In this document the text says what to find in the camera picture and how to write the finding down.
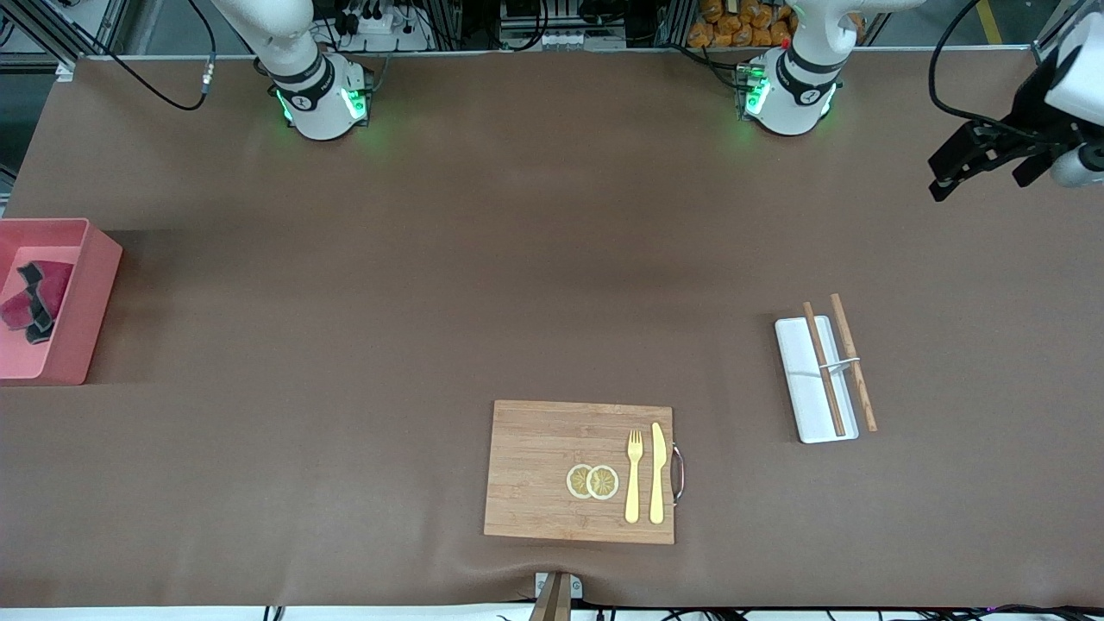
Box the aluminium frame profile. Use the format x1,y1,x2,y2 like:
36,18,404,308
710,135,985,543
1032,0,1089,70
0,0,130,83

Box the yellow fork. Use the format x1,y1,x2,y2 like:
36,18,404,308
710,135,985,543
624,430,644,524

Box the red cloth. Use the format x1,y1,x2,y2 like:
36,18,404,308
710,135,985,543
0,261,75,345

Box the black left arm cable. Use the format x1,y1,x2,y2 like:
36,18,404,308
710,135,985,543
928,0,1036,132

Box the pink plastic bin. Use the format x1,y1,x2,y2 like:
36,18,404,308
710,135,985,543
0,218,123,386

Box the pile of orange food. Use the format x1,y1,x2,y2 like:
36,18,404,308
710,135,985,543
687,0,866,49

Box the wooden cutting board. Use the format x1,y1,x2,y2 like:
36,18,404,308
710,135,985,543
483,399,686,546

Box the yellow knife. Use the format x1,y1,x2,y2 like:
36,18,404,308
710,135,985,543
649,422,668,525

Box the white rectangular tray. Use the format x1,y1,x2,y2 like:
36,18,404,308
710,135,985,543
775,316,861,444

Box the grey equipment rack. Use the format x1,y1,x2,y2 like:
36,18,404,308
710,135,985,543
499,0,629,51

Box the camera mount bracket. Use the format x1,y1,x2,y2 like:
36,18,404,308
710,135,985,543
528,571,584,621

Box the white power strip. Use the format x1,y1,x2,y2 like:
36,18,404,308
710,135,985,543
332,9,432,53

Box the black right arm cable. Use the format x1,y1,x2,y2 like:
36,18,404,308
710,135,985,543
82,0,216,112

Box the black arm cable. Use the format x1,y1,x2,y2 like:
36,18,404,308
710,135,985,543
82,0,216,112
928,0,1036,132

